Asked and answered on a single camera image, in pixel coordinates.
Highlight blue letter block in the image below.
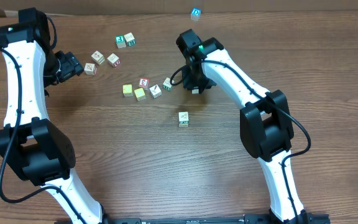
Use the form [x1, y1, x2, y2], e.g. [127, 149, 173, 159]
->
[190, 7, 201, 21]

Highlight white pencil picture block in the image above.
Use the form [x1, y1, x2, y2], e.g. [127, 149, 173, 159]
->
[149, 85, 162, 99]

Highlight red number three block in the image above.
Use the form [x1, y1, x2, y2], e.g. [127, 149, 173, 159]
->
[139, 78, 149, 91]

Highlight white green grid block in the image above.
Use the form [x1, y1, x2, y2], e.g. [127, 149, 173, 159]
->
[163, 78, 173, 91]

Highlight tan red picture block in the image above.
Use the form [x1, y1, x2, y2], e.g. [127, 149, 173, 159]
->
[84, 63, 97, 75]

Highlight yellow block right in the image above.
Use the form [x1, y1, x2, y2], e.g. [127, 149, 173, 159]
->
[134, 87, 146, 101]

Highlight yellow block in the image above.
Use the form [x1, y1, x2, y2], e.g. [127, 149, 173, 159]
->
[134, 87, 146, 101]
[122, 84, 133, 97]

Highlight yellow block left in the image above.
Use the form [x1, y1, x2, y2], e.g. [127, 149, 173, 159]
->
[122, 84, 133, 97]

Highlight white green wooden block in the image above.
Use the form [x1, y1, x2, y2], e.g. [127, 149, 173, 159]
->
[178, 111, 189, 127]

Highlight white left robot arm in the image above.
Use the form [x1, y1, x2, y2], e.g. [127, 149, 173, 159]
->
[0, 7, 106, 223]

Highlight white red picture block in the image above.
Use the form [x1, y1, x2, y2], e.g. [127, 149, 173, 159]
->
[107, 53, 121, 68]

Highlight green J wooden block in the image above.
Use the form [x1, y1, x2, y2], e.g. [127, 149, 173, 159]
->
[115, 35, 126, 49]

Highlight green R wooden block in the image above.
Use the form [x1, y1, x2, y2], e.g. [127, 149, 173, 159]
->
[124, 32, 136, 47]

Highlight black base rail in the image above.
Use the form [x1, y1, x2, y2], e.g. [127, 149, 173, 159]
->
[54, 213, 331, 224]

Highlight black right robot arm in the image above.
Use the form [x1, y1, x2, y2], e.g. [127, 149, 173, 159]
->
[176, 29, 305, 223]

